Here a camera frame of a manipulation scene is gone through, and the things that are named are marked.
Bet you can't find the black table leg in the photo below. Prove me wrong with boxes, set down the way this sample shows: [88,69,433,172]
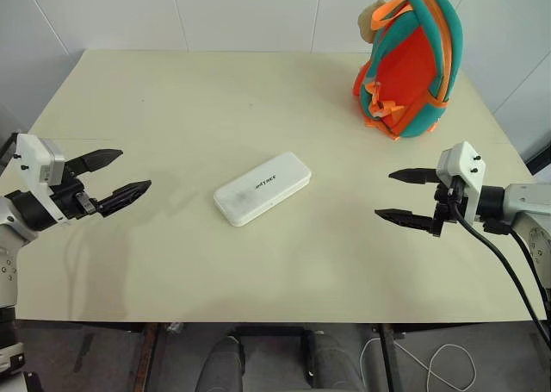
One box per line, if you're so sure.
[377,322,406,392]

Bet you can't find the dark grey furniture panel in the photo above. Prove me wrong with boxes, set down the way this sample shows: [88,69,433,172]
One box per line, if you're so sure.
[517,119,551,182]

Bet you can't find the black metal frame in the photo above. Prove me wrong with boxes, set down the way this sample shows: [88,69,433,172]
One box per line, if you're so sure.
[227,324,319,389]

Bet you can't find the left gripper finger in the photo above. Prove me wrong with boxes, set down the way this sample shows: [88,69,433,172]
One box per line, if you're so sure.
[96,179,153,217]
[64,148,124,178]

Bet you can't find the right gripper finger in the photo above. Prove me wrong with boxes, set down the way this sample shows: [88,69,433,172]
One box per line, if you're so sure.
[387,167,441,186]
[374,208,436,234]

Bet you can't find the rusty brown table leg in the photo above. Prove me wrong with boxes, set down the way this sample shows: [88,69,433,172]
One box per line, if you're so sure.
[132,322,159,392]

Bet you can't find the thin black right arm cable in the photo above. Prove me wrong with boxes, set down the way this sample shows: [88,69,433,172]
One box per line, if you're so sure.
[507,227,551,309]

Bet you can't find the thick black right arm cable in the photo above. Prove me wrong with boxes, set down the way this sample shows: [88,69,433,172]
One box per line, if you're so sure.
[447,187,551,363]

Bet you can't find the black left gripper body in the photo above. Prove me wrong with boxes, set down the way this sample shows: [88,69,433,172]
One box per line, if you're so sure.
[48,165,108,221]

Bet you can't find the white floor cable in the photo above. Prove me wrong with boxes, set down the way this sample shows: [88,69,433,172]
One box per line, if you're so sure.
[360,333,477,392]

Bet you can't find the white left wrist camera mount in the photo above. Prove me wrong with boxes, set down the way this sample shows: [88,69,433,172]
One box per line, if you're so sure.
[11,133,72,227]

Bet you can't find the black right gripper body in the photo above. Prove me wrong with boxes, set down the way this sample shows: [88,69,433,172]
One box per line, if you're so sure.
[430,180,469,239]

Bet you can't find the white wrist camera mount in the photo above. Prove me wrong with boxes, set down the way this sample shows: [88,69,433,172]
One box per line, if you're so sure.
[11,133,72,227]
[436,140,488,226]

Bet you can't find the dark rounded shape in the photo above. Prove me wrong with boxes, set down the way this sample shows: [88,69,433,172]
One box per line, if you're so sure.
[205,335,245,392]

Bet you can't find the white rectangular case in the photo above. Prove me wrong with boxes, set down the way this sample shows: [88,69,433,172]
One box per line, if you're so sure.
[212,151,313,227]

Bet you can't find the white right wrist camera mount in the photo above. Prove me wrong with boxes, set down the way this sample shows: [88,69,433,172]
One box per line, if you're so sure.
[436,140,488,226]

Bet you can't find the teal and orange backpack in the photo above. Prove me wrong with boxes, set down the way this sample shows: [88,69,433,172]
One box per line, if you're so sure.
[352,0,466,141]

